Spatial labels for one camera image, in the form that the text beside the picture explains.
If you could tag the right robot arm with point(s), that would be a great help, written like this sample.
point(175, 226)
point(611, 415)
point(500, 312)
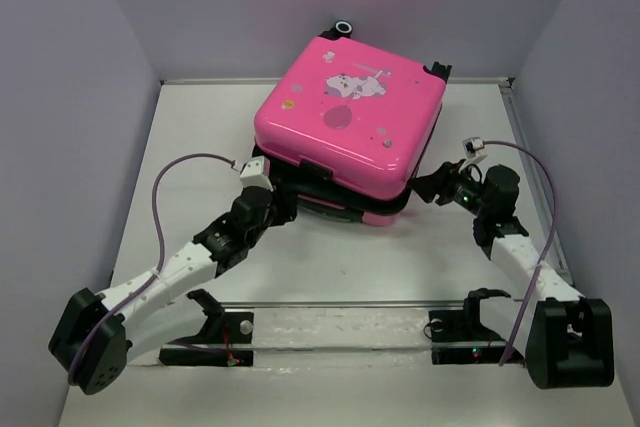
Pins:
point(565, 338)

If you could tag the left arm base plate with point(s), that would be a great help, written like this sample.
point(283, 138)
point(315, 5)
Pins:
point(224, 341)

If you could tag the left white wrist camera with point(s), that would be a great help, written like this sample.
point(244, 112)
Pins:
point(255, 173)

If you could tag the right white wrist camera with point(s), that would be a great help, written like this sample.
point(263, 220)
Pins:
point(474, 149)

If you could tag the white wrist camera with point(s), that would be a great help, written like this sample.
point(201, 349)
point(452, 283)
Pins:
point(255, 173)
point(474, 149)

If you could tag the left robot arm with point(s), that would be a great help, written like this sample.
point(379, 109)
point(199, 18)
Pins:
point(94, 336)

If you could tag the pink hard-shell suitcase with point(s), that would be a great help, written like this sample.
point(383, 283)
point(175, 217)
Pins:
point(352, 123)

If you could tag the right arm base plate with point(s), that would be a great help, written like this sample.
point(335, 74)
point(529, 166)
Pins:
point(453, 342)

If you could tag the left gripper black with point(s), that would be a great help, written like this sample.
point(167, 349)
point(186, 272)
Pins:
point(286, 206)

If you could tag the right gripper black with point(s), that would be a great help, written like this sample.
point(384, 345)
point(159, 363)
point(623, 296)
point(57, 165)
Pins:
point(436, 184)

